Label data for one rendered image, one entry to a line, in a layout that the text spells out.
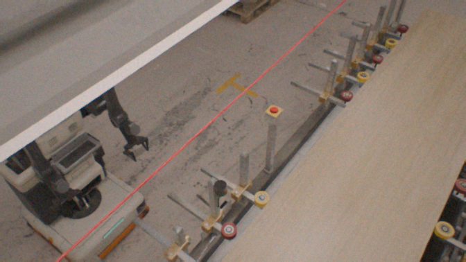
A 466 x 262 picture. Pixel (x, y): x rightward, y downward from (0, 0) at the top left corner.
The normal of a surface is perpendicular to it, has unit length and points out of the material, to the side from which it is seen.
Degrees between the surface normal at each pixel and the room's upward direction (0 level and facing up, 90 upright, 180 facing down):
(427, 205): 0
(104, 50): 60
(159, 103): 0
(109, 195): 0
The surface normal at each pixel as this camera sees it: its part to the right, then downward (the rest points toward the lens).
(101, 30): 0.68, 0.04
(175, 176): -0.02, -0.68
